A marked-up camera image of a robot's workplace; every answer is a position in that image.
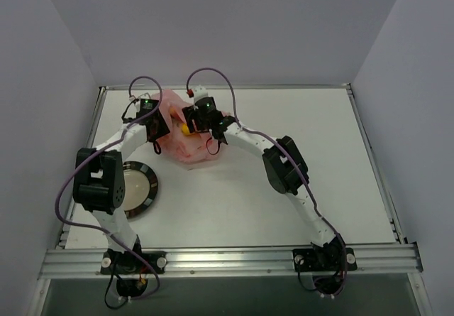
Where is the fake yellow orange mango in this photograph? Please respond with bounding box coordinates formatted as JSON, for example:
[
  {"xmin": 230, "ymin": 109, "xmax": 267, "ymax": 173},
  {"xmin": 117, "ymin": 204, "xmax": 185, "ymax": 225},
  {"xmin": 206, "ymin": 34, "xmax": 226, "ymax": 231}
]
[{"xmin": 180, "ymin": 124, "xmax": 192, "ymax": 136}]

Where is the pink plastic bag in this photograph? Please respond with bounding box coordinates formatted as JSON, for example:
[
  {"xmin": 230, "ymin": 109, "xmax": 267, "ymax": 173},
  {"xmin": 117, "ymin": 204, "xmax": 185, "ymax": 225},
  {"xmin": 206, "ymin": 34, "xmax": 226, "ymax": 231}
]
[{"xmin": 157, "ymin": 89, "xmax": 221, "ymax": 164}]

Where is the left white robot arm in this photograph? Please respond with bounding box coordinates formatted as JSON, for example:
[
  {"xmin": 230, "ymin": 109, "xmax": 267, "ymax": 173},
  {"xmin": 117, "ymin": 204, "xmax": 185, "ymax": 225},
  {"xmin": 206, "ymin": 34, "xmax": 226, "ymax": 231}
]
[{"xmin": 72, "ymin": 98, "xmax": 170, "ymax": 273}]

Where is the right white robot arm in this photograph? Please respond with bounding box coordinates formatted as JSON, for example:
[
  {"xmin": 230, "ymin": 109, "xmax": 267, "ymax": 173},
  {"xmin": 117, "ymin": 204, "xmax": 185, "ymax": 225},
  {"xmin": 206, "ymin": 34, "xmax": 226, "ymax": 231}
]
[{"xmin": 183, "ymin": 92, "xmax": 346, "ymax": 268}]

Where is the black rimmed ceramic plate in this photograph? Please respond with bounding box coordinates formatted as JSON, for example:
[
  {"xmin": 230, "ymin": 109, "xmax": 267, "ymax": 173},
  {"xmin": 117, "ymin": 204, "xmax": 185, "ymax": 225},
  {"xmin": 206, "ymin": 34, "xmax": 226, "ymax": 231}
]
[{"xmin": 122, "ymin": 161, "xmax": 159, "ymax": 219}]

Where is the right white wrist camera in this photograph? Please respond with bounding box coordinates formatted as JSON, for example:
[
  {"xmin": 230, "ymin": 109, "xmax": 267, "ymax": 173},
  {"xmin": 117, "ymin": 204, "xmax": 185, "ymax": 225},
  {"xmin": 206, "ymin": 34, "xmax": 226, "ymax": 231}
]
[{"xmin": 187, "ymin": 85, "xmax": 209, "ymax": 104}]

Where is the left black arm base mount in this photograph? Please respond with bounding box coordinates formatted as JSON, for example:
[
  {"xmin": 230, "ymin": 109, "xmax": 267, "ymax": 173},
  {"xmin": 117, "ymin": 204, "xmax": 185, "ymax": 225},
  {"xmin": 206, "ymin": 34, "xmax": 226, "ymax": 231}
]
[{"xmin": 100, "ymin": 249, "xmax": 152, "ymax": 298}]

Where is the aluminium table frame rail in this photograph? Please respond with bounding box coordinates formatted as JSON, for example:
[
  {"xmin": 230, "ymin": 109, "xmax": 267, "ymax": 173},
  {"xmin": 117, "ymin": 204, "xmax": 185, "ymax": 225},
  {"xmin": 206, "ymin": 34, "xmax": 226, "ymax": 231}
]
[{"xmin": 37, "ymin": 84, "xmax": 425, "ymax": 280}]

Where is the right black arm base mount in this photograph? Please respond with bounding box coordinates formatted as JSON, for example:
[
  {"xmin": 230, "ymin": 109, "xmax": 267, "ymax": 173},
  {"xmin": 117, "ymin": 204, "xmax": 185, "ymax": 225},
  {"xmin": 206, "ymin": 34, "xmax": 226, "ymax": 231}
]
[{"xmin": 292, "ymin": 246, "xmax": 358, "ymax": 298}]

